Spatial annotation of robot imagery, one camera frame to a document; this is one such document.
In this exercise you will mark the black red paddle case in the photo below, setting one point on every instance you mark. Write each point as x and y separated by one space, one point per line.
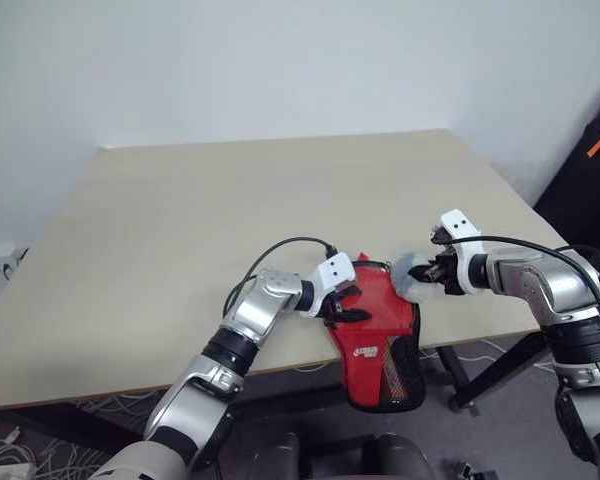
375 360

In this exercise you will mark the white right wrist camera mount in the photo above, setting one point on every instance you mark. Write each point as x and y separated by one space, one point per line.
460 230

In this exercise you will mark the beige robot torso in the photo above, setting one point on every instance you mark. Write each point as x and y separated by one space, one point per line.
140 462

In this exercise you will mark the black metal table frame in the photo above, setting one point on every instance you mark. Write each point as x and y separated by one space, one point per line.
480 370

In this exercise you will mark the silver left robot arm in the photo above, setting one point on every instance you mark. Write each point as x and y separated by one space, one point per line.
250 320

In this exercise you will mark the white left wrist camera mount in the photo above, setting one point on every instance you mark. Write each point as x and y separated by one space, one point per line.
332 270

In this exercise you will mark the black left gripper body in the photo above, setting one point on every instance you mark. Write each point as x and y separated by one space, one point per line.
337 312

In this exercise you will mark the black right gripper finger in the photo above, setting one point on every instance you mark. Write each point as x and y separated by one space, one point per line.
422 270
427 278

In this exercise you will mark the small black floor device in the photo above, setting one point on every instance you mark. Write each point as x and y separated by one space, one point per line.
472 471

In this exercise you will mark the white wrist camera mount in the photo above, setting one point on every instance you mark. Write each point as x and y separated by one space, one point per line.
332 270
460 230

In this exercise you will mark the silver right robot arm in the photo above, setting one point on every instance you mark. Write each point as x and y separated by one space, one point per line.
565 295

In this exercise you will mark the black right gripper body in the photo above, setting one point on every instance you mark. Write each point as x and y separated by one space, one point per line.
450 275

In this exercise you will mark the white wall power socket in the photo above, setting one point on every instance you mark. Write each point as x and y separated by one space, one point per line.
7 255

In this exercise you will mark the grey rounded robot part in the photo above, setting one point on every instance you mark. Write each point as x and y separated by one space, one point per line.
280 457
402 457

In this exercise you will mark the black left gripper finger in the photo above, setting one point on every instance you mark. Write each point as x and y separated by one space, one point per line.
351 291
355 315

